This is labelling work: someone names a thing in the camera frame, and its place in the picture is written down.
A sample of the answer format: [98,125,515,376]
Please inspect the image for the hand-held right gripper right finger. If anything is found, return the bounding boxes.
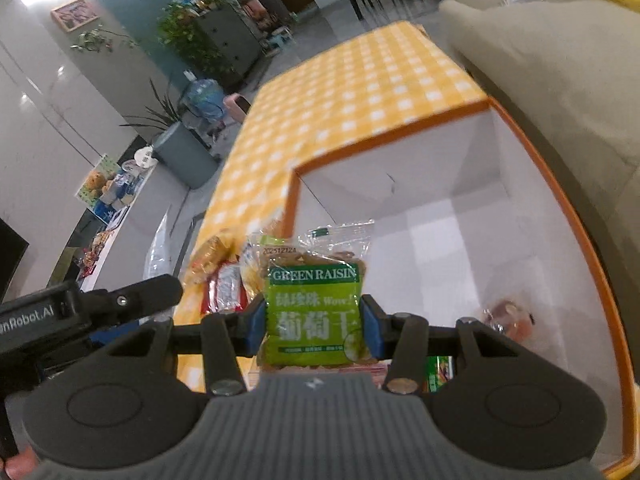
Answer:
[360,294,549,395]

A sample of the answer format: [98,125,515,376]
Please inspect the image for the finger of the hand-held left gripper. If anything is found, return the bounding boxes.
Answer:
[81,274,184,329]

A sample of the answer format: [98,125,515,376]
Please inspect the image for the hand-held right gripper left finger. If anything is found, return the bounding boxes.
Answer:
[94,296,267,397]

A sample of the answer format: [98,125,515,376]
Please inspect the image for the red packet with white label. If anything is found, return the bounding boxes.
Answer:
[201,260,251,317]

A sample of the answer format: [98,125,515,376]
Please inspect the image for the white snack packet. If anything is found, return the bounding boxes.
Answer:
[141,210,175,281]

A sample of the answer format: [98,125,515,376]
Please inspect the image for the green raisin packet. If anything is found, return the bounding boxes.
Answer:
[262,219,377,372]

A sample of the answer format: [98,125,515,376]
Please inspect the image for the yellow and blue pastry packet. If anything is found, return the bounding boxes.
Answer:
[240,232,273,306]

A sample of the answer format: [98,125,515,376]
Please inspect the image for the green and red sausage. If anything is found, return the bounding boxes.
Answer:
[426,356,455,394]

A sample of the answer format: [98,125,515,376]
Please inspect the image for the red stick snack packet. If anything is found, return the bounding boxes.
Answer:
[185,232,236,286]

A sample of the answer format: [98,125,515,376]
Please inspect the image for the clear packet with brown snack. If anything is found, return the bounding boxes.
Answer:
[480,297,536,343]

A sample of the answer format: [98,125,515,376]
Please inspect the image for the orange cardboard box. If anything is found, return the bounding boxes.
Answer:
[282,97,640,478]

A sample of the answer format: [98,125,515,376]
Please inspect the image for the colourful snacks on cabinet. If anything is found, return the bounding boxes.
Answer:
[75,230,112,281]

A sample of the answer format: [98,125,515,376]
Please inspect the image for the person's left hand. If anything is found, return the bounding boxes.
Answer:
[0,449,39,480]

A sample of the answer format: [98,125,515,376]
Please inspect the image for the white low cabinet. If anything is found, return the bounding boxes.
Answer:
[47,160,173,293]

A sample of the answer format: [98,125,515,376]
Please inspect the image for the black television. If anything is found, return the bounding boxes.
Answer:
[0,217,30,301]

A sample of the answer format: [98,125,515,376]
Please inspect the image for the bear picture board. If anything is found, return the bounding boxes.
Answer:
[75,154,132,223]

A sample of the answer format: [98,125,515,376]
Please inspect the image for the grey round planter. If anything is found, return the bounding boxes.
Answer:
[152,122,221,191]

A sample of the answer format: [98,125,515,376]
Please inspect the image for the long-leaf potted plant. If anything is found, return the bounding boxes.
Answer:
[120,77,188,136]

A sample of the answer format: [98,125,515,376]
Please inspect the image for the blue water bottle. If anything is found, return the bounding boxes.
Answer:
[181,79,225,122]

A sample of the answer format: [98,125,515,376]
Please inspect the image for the yellow checked tablecloth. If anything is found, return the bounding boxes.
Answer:
[172,20,491,396]

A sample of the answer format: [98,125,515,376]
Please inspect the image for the hanging vine plant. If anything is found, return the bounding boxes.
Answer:
[70,24,138,56]

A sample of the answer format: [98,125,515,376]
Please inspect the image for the large leafy green plant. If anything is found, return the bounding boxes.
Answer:
[157,2,233,78]

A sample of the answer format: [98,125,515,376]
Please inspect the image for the grey chest of drawers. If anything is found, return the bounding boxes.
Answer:
[192,2,263,81]

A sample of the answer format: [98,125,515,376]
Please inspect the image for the shelf with toys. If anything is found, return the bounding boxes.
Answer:
[239,0,291,36]

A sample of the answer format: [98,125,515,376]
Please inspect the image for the beige sofa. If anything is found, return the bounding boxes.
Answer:
[437,0,640,196]

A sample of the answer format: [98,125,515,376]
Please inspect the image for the framed wall picture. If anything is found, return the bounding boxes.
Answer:
[50,0,100,32]

